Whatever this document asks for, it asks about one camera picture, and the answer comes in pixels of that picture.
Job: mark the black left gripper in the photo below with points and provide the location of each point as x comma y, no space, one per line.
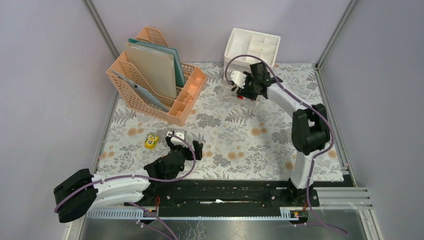
190,156

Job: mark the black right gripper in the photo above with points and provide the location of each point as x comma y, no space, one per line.
244,92

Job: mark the white plastic drawer unit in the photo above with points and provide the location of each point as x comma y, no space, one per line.
250,52

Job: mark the teal file folder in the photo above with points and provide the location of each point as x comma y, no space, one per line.
178,69

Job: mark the light blue clipboard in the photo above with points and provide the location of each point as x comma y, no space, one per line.
142,92

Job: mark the beige file folder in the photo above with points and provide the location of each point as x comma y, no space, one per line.
155,66

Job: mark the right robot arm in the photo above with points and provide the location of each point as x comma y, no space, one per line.
310,130

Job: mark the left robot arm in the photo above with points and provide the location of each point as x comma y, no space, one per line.
84,191

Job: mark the floral patterned table mat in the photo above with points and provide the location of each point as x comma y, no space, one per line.
241,141

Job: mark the yellow owl eraser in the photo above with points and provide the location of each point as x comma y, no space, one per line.
151,141

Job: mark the orange plastic file organizer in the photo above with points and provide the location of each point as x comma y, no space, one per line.
179,108

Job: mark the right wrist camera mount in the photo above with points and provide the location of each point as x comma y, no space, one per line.
238,78

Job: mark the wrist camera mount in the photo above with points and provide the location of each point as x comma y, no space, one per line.
176,137
238,78

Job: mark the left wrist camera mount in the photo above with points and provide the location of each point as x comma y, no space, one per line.
176,137

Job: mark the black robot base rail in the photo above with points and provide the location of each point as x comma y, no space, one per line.
225,198

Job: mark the right aluminium frame post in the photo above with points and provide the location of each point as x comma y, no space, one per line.
344,18

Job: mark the aluminium frame post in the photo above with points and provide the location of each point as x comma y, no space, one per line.
344,18
92,10

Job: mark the left aluminium frame post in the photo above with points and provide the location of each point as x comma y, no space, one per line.
92,10

